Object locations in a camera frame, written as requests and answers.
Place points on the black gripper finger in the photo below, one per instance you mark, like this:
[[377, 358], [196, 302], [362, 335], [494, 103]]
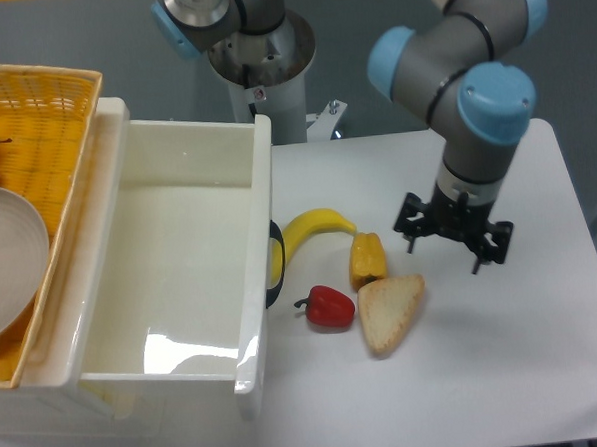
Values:
[[491, 244], [412, 222]]

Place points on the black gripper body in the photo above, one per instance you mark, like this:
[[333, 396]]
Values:
[[457, 219]]

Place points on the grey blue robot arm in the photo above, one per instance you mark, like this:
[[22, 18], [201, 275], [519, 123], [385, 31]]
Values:
[[450, 77]]

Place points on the white drawer cabinet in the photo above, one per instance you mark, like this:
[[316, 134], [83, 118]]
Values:
[[53, 398]]

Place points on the yellow bell pepper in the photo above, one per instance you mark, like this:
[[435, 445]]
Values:
[[367, 258]]

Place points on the yellow banana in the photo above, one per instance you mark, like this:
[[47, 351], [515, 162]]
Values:
[[299, 230]]

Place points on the triangular bread slice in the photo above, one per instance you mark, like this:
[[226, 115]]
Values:
[[386, 310]]

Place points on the red bell pepper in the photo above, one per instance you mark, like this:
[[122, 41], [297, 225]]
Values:
[[327, 307]]

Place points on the yellow woven basket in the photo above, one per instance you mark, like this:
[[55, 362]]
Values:
[[47, 112]]

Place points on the grey ribbed plate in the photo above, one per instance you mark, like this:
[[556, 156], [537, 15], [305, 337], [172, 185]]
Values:
[[24, 249]]

